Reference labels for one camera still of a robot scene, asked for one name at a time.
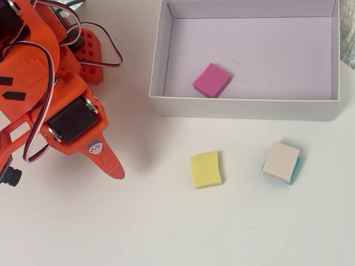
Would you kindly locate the orange camera mount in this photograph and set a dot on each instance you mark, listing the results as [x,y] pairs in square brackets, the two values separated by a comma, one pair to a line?
[14,127]

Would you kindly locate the white and blue block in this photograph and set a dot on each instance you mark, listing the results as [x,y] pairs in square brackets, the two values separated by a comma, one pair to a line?
[280,159]

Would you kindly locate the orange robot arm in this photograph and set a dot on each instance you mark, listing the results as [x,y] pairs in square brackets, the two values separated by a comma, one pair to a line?
[36,33]

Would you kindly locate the grey woven curtain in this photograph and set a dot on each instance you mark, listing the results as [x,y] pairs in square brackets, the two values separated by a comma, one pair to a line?
[348,27]

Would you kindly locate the pink foam cuboid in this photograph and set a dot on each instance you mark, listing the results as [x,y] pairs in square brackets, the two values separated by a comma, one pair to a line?
[210,80]

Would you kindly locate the white cardboard box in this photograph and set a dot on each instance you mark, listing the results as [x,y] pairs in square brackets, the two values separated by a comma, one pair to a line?
[277,55]

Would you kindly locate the orange robot base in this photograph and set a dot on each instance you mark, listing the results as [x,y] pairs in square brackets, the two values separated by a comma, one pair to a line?
[88,52]

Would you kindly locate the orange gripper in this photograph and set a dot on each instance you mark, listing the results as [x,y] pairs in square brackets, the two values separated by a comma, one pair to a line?
[72,118]

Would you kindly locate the yellow foam cuboid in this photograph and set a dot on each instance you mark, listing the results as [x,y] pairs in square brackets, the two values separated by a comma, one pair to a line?
[205,169]

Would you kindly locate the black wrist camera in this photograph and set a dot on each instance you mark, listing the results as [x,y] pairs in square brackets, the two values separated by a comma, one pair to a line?
[12,176]

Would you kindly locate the blue foam cuboid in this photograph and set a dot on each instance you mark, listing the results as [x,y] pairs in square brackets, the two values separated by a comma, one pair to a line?
[296,170]

